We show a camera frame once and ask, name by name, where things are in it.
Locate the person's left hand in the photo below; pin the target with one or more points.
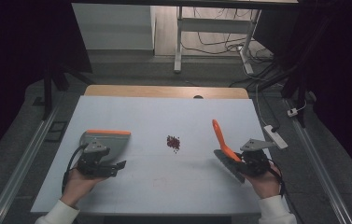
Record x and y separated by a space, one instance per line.
77 186

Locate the pile of red beans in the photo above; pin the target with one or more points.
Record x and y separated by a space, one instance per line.
173 143

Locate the white power strip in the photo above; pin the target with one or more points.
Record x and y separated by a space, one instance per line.
275 137

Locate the person's right hand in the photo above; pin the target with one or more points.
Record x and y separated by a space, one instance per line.
265 185

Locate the white cabinet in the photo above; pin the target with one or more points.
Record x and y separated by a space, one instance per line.
114 28

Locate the black metal stand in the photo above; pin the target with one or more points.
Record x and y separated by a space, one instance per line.
47 93
299 90

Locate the white table cover sheet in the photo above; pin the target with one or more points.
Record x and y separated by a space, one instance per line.
170 115

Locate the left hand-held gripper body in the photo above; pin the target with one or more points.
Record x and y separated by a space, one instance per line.
93 161

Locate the white metal desk frame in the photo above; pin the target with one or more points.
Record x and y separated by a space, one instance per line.
214 25

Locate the aluminium rail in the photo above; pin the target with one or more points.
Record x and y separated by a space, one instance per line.
320 165
24 161

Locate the small white adapter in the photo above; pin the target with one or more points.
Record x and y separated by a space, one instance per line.
292 112

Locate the black rectangular floor frame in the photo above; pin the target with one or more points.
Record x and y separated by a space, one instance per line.
49 138

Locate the grey dustpan with orange edge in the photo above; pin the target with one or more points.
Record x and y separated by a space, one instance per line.
114 144

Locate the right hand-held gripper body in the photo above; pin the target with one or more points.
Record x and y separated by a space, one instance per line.
254 163

